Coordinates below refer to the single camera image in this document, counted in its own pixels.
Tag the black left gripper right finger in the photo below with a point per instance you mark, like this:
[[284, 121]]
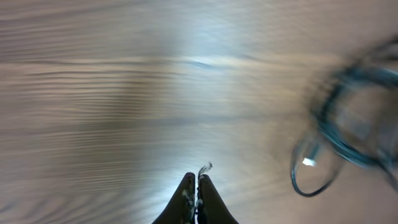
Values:
[[211, 209]]

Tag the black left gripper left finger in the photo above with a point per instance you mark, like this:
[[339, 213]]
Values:
[[181, 207]]

